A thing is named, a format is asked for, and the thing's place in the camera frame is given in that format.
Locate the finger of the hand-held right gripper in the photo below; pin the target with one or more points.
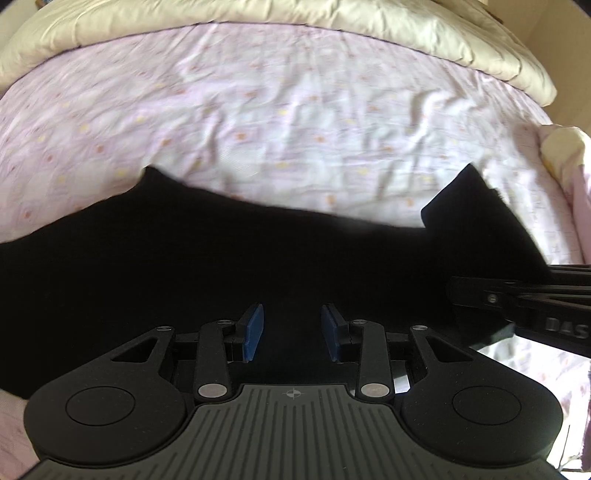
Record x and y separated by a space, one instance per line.
572 273
480 297

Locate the pink patterned bed sheet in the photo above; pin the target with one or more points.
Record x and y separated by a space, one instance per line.
286 120

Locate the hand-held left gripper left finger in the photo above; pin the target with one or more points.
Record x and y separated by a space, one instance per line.
253 330

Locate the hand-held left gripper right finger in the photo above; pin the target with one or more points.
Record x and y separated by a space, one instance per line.
330 331

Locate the cream duvet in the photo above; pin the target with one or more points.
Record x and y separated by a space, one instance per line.
323 21

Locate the black pants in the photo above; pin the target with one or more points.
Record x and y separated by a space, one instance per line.
231 277

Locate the pink striped pillowcase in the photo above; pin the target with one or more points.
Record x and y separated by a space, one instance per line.
582 207

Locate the cream pillow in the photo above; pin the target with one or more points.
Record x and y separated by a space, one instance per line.
561 145

